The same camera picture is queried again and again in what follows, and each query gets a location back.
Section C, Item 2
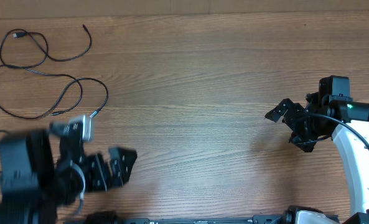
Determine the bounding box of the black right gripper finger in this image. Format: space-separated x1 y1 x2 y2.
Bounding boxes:
264 98 295 123
289 135 317 152

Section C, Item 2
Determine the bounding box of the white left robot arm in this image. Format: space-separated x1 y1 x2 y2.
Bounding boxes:
0 121 138 223

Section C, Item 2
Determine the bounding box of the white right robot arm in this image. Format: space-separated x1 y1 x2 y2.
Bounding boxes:
265 75 369 223

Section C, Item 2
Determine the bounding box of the cardboard back wall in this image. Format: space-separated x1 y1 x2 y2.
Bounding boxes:
0 0 369 19

